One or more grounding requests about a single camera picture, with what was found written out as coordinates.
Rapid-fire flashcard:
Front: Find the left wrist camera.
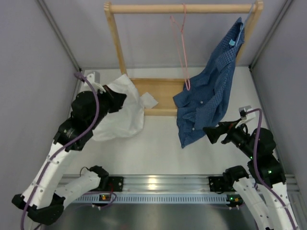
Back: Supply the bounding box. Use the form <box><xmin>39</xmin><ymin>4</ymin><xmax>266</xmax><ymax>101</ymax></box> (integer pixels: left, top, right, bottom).
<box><xmin>82</xmin><ymin>71</ymin><xmax>106</xmax><ymax>93</ymax></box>

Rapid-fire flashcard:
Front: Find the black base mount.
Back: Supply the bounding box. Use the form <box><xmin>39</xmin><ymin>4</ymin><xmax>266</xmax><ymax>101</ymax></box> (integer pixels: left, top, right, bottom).
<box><xmin>106</xmin><ymin>176</ymin><xmax>124</xmax><ymax>192</ymax></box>
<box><xmin>208</xmin><ymin>176</ymin><xmax>227</xmax><ymax>194</ymax></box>

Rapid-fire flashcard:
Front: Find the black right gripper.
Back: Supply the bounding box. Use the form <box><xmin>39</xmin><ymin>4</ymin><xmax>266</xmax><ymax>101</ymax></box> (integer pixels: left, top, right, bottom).
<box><xmin>202</xmin><ymin>117</ymin><xmax>257</xmax><ymax>159</ymax></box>

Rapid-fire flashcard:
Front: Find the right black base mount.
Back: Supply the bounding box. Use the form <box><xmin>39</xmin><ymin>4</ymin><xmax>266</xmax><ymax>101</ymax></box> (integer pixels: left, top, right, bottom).
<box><xmin>208</xmin><ymin>176</ymin><xmax>227</xmax><ymax>194</ymax></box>

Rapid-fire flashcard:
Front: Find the light blue hanger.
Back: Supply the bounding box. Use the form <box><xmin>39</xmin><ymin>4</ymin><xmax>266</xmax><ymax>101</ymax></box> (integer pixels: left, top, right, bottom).
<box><xmin>235</xmin><ymin>3</ymin><xmax>255</xmax><ymax>46</ymax></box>

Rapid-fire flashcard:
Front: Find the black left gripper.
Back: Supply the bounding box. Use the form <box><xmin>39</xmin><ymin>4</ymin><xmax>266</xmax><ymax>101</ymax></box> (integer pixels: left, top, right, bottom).
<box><xmin>89</xmin><ymin>84</ymin><xmax>127</xmax><ymax>128</ymax></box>

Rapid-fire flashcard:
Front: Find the pink wire hanger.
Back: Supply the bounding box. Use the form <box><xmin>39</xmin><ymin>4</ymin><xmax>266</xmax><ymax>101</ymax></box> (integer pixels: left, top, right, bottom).
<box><xmin>170</xmin><ymin>3</ymin><xmax>191</xmax><ymax>91</ymax></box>

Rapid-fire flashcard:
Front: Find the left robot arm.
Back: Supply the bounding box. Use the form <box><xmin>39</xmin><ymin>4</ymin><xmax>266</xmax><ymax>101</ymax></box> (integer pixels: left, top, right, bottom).
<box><xmin>12</xmin><ymin>86</ymin><xmax>127</xmax><ymax>226</ymax></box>

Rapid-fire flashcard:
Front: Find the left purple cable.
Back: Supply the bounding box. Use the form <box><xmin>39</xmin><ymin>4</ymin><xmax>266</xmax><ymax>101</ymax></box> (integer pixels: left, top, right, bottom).
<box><xmin>21</xmin><ymin>72</ymin><xmax>118</xmax><ymax>230</ymax></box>

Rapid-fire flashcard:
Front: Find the wooden clothes rack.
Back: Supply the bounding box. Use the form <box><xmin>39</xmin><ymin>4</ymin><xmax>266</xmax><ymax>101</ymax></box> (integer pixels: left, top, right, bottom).
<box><xmin>104</xmin><ymin>0</ymin><xmax>264</xmax><ymax>116</ymax></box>

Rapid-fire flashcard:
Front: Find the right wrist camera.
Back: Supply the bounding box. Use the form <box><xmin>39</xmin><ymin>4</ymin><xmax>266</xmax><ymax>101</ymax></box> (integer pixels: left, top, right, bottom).
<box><xmin>235</xmin><ymin>105</ymin><xmax>256</xmax><ymax>128</ymax></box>

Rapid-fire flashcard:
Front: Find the blue checked shirt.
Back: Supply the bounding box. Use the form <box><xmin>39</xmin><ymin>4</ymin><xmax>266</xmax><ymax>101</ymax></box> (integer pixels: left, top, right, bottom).
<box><xmin>173</xmin><ymin>18</ymin><xmax>245</xmax><ymax>148</ymax></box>

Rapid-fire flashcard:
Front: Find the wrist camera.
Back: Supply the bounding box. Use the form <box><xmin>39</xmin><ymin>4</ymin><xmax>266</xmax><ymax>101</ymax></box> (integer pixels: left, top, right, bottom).
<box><xmin>82</xmin><ymin>71</ymin><xmax>106</xmax><ymax>93</ymax></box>
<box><xmin>235</xmin><ymin>105</ymin><xmax>256</xmax><ymax>128</ymax></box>

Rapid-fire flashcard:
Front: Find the slotted grey cable duct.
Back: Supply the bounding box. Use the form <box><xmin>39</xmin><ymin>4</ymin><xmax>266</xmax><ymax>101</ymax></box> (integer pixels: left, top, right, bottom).
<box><xmin>73</xmin><ymin>193</ymin><xmax>230</xmax><ymax>204</ymax></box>

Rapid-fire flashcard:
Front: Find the white shirt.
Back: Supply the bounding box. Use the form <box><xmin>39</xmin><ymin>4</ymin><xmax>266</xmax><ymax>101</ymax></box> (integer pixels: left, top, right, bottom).
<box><xmin>92</xmin><ymin>74</ymin><xmax>158</xmax><ymax>141</ymax></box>

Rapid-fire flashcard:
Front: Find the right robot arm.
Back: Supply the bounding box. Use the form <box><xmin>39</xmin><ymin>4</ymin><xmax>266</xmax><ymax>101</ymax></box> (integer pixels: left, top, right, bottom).
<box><xmin>203</xmin><ymin>121</ymin><xmax>299</xmax><ymax>230</ymax></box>

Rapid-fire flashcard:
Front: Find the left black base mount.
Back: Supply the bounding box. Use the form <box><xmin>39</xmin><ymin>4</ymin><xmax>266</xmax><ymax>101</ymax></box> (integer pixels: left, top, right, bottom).
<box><xmin>106</xmin><ymin>176</ymin><xmax>124</xmax><ymax>192</ymax></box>

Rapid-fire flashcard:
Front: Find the aluminium mounting rail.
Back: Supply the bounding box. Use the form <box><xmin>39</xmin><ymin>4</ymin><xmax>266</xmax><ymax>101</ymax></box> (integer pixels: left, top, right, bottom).
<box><xmin>57</xmin><ymin>174</ymin><xmax>299</xmax><ymax>192</ymax></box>

